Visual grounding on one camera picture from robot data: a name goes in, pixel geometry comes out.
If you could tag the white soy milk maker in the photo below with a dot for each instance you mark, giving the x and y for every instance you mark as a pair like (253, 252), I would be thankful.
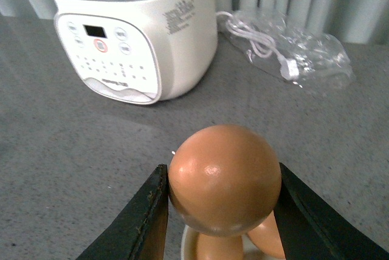
(138, 51)

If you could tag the brown egg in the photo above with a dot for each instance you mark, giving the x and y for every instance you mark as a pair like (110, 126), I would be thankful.
(224, 180)
(211, 247)
(266, 238)

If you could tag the white bowl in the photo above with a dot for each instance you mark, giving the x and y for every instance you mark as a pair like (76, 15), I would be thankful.
(189, 240)

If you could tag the brown egg in bowl back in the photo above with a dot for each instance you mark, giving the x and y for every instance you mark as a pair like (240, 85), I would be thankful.
(266, 238)

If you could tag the clear plastic bag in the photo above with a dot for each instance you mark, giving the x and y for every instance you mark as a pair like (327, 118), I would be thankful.
(283, 50)

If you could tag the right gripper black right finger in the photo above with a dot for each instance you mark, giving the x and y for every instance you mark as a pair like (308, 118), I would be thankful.
(310, 228)

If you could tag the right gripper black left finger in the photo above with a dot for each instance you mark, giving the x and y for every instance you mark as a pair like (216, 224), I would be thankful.
(139, 231)

